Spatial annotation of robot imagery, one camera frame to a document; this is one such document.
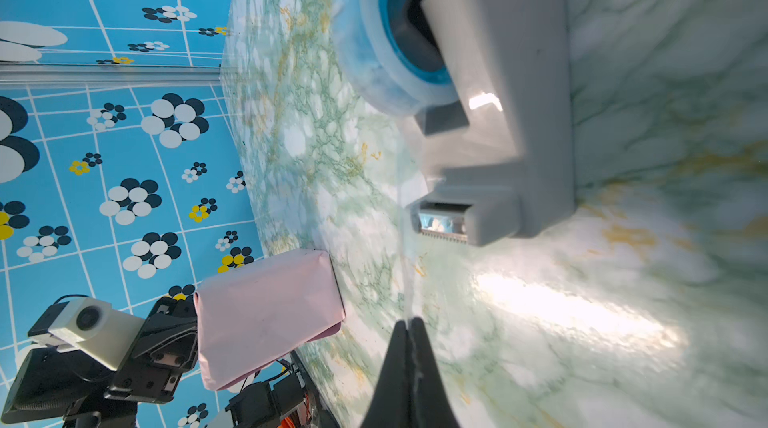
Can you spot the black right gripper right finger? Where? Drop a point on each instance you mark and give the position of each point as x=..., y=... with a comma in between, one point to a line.
x=429, y=404

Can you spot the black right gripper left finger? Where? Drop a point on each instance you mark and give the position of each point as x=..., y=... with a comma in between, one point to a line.
x=390, y=403

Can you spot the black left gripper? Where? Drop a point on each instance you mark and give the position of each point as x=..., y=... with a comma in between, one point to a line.
x=165, y=348

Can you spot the purple wrapping paper sheet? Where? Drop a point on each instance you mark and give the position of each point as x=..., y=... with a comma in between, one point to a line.
x=252, y=316

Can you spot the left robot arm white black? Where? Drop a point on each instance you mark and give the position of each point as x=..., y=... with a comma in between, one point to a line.
x=92, y=366

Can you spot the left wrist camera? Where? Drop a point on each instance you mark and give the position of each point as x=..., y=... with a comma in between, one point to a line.
x=88, y=325

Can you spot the aluminium frame post left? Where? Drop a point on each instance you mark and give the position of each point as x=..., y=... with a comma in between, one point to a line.
x=17, y=76

